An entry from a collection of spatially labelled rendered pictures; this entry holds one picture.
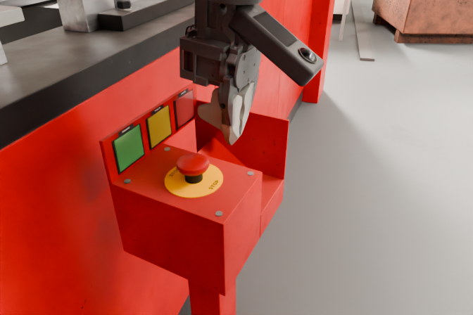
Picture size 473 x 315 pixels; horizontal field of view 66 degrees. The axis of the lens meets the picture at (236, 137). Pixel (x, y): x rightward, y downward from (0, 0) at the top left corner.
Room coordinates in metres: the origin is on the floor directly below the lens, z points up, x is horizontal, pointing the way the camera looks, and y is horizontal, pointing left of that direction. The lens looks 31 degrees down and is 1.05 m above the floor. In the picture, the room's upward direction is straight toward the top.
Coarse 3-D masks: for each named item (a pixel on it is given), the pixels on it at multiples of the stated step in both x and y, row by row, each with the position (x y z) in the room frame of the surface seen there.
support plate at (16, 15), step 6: (0, 6) 0.28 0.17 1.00; (6, 6) 0.28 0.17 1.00; (12, 6) 0.28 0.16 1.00; (0, 12) 0.26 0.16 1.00; (6, 12) 0.27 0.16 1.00; (12, 12) 0.27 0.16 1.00; (18, 12) 0.28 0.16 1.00; (0, 18) 0.26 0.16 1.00; (6, 18) 0.27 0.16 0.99; (12, 18) 0.27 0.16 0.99; (18, 18) 0.27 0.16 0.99; (24, 18) 0.28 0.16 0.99; (0, 24) 0.26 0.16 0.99; (6, 24) 0.26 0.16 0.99
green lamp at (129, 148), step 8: (136, 128) 0.40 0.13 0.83; (120, 136) 0.37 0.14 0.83; (128, 136) 0.38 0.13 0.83; (136, 136) 0.40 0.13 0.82; (120, 144) 0.37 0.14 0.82; (128, 144) 0.38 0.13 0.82; (136, 144) 0.39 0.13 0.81; (120, 152) 0.37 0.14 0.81; (128, 152) 0.38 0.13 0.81; (136, 152) 0.39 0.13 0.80; (120, 160) 0.37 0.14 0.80; (128, 160) 0.38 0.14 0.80; (120, 168) 0.37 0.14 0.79
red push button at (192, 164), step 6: (186, 156) 0.37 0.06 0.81; (192, 156) 0.37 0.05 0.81; (198, 156) 0.37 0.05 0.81; (204, 156) 0.37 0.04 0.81; (180, 162) 0.36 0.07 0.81; (186, 162) 0.35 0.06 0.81; (192, 162) 0.35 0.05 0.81; (198, 162) 0.35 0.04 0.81; (204, 162) 0.36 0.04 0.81; (180, 168) 0.35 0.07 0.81; (186, 168) 0.35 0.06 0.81; (192, 168) 0.35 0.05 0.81; (198, 168) 0.35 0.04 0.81; (204, 168) 0.35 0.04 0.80; (186, 174) 0.34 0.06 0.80; (192, 174) 0.34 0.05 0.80; (198, 174) 0.34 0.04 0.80; (186, 180) 0.35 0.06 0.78; (192, 180) 0.35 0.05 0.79; (198, 180) 0.35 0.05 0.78
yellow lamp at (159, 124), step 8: (160, 112) 0.44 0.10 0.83; (168, 112) 0.46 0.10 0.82; (152, 120) 0.43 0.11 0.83; (160, 120) 0.44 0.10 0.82; (168, 120) 0.46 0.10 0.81; (152, 128) 0.43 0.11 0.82; (160, 128) 0.44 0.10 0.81; (168, 128) 0.46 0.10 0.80; (152, 136) 0.42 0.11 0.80; (160, 136) 0.44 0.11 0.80; (152, 144) 0.42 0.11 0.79
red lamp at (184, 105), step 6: (186, 96) 0.50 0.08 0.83; (192, 96) 0.51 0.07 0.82; (180, 102) 0.49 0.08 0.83; (186, 102) 0.50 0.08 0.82; (192, 102) 0.51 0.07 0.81; (180, 108) 0.48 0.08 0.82; (186, 108) 0.50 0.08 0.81; (192, 108) 0.51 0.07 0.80; (180, 114) 0.48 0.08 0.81; (186, 114) 0.50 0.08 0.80; (192, 114) 0.51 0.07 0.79; (180, 120) 0.48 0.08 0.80; (186, 120) 0.49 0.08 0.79; (180, 126) 0.48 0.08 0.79
